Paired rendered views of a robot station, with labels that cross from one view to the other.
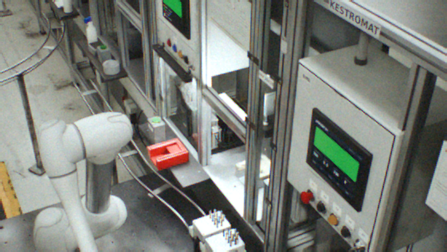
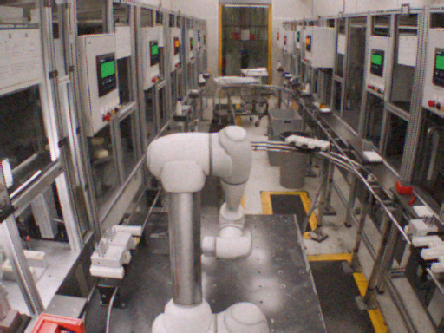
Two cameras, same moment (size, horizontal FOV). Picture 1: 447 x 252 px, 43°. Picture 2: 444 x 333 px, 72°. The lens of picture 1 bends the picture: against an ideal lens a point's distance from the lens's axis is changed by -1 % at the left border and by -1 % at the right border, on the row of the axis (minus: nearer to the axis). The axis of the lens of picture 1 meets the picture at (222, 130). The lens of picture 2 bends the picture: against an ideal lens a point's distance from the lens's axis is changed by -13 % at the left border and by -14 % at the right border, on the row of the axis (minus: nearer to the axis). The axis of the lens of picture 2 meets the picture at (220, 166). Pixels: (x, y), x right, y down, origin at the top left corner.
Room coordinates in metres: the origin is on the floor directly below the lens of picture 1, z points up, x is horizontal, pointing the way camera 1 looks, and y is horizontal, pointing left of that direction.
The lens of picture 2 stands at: (2.44, 1.06, 1.79)
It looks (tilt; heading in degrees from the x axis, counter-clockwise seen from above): 22 degrees down; 211
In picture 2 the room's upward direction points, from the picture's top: straight up
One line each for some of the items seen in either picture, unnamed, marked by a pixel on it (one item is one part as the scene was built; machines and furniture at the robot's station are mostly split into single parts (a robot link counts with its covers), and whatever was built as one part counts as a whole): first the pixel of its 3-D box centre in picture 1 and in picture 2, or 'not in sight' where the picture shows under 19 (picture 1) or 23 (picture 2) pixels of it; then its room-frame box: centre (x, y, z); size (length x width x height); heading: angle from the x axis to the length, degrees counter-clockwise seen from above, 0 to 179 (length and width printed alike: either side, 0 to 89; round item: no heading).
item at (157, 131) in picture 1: (158, 130); not in sight; (2.27, 0.31, 0.97); 0.08 x 0.08 x 0.12; 29
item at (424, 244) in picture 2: not in sight; (428, 251); (0.85, 1.29, 0.84); 0.37 x 0.14 x 0.10; 29
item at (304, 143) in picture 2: not in sight; (306, 145); (-0.37, 0.22, 0.84); 0.37 x 0.14 x 0.10; 87
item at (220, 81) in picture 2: not in sight; (237, 100); (-3.35, -2.10, 0.48); 0.88 x 0.56 x 0.96; 137
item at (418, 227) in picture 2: not in sight; (423, 225); (0.75, 1.24, 0.92); 0.13 x 0.10 x 0.09; 119
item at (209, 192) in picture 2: not in sight; (224, 139); (-2.43, -1.83, 0.01); 5.85 x 0.59 x 0.01; 29
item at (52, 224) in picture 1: (55, 232); (243, 331); (1.69, 0.69, 0.85); 0.18 x 0.16 x 0.22; 123
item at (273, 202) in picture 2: not in sight; (289, 212); (-0.63, 0.02, 0.01); 1.00 x 0.55 x 0.01; 29
